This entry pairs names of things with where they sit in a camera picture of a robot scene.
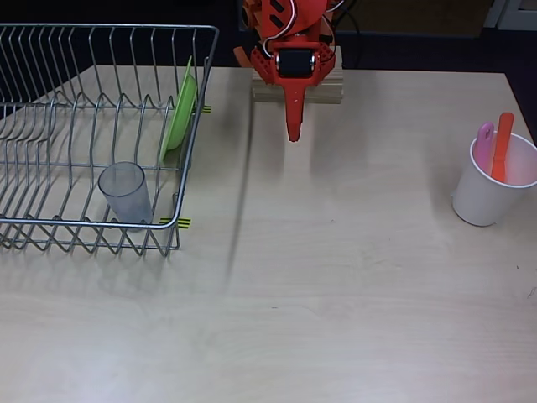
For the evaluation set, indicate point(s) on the green plastic plate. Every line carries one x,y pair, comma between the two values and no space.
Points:
180,113

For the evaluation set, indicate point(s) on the grey translucent plastic cup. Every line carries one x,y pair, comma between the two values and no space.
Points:
128,201

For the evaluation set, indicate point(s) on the pink plastic fork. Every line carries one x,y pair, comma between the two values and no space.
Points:
485,142

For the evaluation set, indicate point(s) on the orange plastic knife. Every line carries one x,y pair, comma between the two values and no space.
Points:
502,142

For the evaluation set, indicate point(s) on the red robot arm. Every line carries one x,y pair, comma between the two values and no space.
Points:
302,17

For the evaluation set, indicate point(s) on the orange clamp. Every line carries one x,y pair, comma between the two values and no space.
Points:
241,56

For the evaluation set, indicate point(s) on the wooden block base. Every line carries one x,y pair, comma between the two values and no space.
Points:
327,90

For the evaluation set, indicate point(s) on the brown partition board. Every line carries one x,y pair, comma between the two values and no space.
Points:
419,17

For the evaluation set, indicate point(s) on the white paper cup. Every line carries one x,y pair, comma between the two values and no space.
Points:
478,201

